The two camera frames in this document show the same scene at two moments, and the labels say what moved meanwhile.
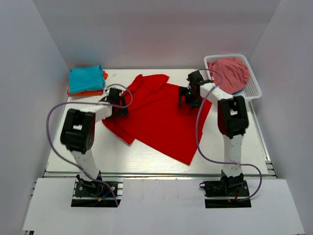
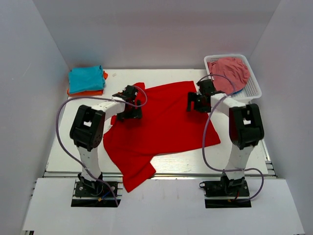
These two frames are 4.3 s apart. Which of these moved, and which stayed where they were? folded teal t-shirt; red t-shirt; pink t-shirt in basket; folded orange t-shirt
Moved: red t-shirt
Stayed: pink t-shirt in basket; folded teal t-shirt; folded orange t-shirt
